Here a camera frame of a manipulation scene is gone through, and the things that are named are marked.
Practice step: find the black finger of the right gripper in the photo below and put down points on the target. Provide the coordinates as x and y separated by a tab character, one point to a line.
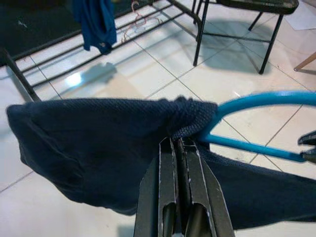
308	138
309	155

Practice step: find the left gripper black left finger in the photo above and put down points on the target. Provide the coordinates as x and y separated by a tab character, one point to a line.
158	192

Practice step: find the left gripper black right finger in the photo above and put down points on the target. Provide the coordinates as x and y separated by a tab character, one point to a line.
205	197

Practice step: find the light blue plastic hanger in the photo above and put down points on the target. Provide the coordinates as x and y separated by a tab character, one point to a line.
247	145

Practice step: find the navy blue garment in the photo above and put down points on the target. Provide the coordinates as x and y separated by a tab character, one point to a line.
86	148

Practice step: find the pink hanger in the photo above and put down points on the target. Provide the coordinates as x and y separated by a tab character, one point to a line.
140	21

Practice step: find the light wooden furniture leg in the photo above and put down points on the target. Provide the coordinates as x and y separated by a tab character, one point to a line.
306	61

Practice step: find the black folding chair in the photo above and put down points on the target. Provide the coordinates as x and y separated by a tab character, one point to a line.
200	37

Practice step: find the royal blue garment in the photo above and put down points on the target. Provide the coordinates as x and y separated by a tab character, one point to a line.
96	27

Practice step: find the black metal clothes rack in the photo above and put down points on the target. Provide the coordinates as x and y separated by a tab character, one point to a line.
24	76

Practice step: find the black floor carpet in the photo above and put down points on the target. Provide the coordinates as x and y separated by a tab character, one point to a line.
37	29

